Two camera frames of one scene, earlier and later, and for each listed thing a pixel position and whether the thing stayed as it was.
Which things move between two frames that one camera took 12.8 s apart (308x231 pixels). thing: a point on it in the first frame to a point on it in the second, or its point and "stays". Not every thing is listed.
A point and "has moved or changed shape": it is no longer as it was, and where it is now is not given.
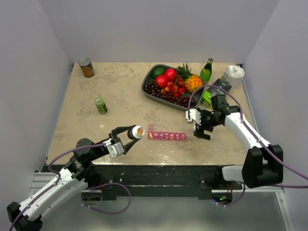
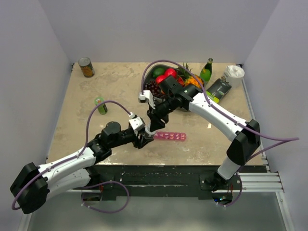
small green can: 101,105 stays
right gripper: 199,133 to 155,117
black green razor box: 212,91 stays
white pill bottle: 136,132 has moved or changed shape
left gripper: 115,131 to 136,142
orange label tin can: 86,67 stays
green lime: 158,71 stays
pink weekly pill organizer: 156,134 stays
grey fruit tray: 148,76 stays
